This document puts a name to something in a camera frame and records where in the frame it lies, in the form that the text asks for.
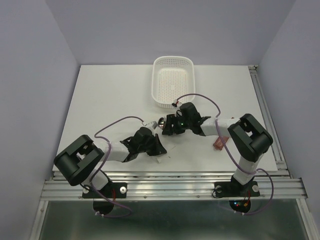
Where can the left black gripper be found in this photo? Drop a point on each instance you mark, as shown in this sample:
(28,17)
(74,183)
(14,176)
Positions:
(158,148)

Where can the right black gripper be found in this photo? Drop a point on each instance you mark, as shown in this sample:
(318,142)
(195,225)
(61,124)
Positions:
(171,119)

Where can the green handled spoon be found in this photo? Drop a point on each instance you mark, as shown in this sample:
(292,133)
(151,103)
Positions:
(162,123)

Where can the white paper napkin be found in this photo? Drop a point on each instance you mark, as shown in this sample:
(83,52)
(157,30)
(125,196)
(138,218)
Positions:
(164,156)

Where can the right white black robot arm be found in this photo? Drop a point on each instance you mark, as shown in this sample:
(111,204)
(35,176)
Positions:
(251,140)

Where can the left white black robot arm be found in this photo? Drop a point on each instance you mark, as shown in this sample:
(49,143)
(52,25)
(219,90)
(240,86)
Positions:
(78,162)

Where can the red plastic utensil tray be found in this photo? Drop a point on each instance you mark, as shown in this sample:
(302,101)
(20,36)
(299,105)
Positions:
(218,144)

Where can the white perforated plastic basket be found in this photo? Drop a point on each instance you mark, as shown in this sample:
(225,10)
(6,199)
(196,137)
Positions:
(172,77)

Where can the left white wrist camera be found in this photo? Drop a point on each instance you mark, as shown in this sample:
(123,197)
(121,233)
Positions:
(152,125)

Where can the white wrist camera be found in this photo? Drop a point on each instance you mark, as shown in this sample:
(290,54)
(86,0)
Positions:
(152,125)
(176,104)

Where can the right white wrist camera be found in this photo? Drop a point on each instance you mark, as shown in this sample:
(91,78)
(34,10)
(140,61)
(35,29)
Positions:
(176,104)

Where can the aluminium front rail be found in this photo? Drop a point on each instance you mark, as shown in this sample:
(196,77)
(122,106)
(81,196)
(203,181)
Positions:
(162,186)

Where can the aluminium rail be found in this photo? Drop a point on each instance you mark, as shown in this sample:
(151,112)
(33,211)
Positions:
(282,168)
(162,186)

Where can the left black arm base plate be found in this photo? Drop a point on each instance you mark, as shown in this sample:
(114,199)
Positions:
(103,200)

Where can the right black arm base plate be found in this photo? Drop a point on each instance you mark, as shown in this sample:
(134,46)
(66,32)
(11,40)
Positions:
(239,195)

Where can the aluminium right side rail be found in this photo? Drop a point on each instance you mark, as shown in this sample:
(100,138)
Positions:
(282,168)

